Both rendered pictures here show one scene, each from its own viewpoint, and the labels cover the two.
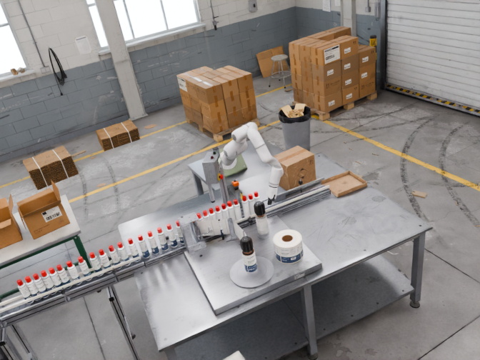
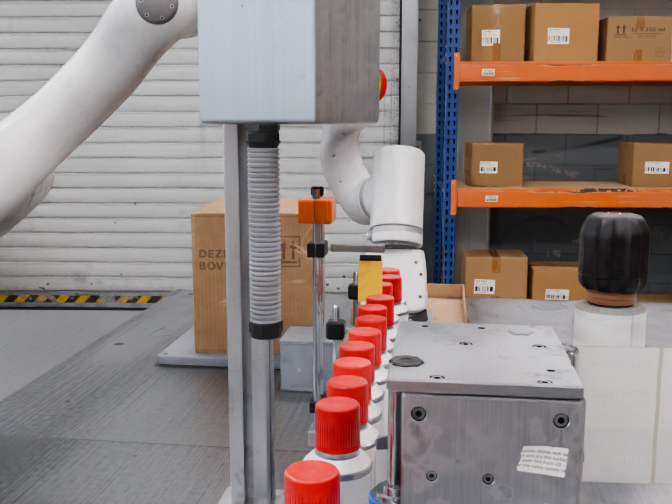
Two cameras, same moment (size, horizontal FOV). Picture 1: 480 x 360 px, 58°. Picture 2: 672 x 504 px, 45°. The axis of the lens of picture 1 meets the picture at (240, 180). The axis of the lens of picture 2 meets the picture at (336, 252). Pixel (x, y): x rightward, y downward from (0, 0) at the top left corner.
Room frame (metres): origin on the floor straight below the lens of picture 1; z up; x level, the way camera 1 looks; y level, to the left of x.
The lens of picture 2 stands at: (2.53, 0.92, 1.29)
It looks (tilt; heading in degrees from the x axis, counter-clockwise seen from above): 9 degrees down; 296
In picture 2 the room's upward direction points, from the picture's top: straight up
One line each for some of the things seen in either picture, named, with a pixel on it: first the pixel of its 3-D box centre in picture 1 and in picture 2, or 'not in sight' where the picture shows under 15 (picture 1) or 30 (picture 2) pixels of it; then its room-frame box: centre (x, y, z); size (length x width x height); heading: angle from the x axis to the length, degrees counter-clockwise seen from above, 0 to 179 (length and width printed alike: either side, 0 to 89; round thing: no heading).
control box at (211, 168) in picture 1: (213, 167); (288, 28); (2.94, 0.18, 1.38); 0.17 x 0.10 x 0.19; 163
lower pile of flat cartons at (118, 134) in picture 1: (117, 134); not in sight; (7.11, 1.94, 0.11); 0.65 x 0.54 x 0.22; 111
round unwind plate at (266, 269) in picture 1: (251, 271); not in sight; (2.27, 0.03, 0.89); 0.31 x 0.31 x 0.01
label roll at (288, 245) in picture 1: (288, 246); not in sight; (2.39, -0.25, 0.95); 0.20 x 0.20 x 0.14
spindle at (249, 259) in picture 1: (248, 255); not in sight; (2.27, 0.03, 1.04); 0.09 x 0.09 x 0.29
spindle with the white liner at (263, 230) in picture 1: (261, 219); (608, 332); (2.66, -0.11, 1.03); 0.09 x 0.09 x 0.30
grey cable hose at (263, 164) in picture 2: (210, 191); (264, 232); (2.94, 0.24, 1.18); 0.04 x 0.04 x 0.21
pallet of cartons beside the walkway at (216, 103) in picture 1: (217, 100); not in sight; (6.99, 0.13, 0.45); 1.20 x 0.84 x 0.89; 26
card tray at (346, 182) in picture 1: (343, 183); (411, 303); (3.21, -0.89, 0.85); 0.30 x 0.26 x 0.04; 108
